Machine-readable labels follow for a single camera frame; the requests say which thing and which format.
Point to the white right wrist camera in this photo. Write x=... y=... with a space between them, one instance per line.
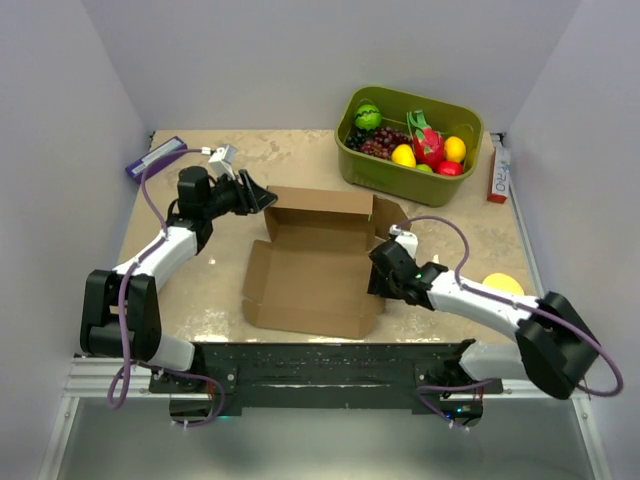
x=405 y=238

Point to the yellow lemon toy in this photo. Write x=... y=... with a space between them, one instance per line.
x=403 y=155

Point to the green lime toy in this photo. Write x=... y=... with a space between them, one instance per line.
x=424 y=168

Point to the yellow orange fruit toy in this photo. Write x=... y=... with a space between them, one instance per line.
x=455 y=149

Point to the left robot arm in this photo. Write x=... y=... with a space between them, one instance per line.
x=121 y=315

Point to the dark grape bunch in basket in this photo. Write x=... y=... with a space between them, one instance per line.
x=356 y=139

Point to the brown cardboard box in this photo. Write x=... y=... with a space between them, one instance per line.
x=312 y=274

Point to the green watermelon toy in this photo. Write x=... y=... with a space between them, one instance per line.
x=367 y=116

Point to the red apple toy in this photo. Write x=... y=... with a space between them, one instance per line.
x=450 y=169

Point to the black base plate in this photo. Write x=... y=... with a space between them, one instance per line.
x=233 y=377

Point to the orange round disc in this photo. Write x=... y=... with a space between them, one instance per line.
x=504 y=283

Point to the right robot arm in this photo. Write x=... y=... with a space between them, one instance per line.
x=556 y=348

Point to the green plastic basket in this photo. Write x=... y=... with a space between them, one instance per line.
x=385 y=176

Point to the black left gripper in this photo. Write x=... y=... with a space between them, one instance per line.
x=253 y=198

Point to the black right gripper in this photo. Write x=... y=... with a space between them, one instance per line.
x=376 y=284

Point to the red white toothpaste box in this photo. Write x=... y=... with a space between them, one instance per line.
x=499 y=179

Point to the pink dragon fruit toy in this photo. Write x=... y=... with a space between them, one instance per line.
x=428 y=144

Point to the red grape bunch in basket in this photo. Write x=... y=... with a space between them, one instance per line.
x=383 y=141

